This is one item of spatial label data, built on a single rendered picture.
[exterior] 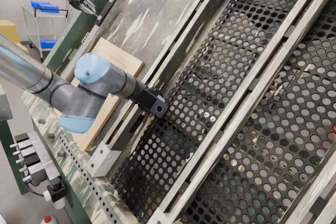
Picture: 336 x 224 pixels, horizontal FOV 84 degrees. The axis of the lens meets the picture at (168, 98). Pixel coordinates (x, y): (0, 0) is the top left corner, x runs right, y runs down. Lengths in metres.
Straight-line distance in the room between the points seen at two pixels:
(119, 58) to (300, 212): 0.86
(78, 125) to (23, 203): 1.51
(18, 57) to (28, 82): 0.06
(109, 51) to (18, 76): 0.60
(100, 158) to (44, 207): 1.14
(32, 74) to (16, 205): 1.54
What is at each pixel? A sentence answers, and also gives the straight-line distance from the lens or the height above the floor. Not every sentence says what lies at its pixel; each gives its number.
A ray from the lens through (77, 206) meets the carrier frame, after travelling 1.64.
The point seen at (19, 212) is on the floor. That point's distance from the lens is 1.93.
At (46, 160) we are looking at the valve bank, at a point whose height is 0.74.
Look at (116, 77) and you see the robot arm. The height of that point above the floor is 1.38.
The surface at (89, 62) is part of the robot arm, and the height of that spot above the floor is 1.42.
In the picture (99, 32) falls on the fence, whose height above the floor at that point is 1.30.
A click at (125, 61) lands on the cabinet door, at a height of 1.25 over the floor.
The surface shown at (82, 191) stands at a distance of 0.90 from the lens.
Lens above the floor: 1.60
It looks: 31 degrees down
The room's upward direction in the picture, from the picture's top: 12 degrees clockwise
